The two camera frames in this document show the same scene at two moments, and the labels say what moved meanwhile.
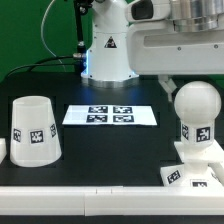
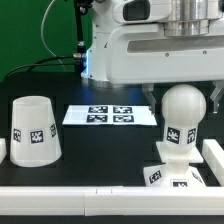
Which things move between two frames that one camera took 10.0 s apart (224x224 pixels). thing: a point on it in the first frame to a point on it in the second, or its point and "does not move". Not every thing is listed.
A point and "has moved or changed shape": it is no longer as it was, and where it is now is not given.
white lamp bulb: x=197 y=103 has moved or changed shape
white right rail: x=216 y=163 does not move
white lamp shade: x=35 y=139 does not move
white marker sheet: x=137 y=115 does not move
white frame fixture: x=3 y=149 does not move
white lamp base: x=195 y=170 to x=176 y=172
